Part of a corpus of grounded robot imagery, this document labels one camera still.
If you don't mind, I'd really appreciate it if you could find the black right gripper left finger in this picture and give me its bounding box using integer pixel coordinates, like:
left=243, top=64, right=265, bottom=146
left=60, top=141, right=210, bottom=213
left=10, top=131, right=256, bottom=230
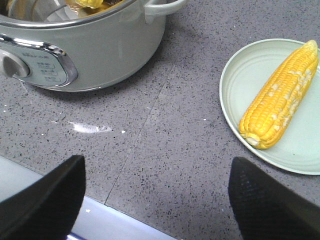
left=0, top=155, right=86, bottom=240

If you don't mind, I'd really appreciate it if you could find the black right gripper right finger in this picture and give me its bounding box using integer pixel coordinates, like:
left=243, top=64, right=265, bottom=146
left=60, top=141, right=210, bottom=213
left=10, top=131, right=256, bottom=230
left=228, top=157, right=320, bottom=240

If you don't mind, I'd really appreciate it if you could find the yellow corn cob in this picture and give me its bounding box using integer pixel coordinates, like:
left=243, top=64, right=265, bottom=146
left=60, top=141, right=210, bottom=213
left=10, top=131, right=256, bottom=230
left=75, top=0, right=103, bottom=9
left=238, top=40, right=319, bottom=150

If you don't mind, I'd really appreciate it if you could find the pale green round plate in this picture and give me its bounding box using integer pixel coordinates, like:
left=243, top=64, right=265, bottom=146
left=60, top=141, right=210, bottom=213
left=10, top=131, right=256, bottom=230
left=219, top=38, right=320, bottom=175

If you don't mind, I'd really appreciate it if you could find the pale green electric pot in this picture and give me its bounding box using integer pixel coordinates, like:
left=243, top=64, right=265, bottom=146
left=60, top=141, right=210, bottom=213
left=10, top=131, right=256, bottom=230
left=0, top=0, right=186, bottom=92

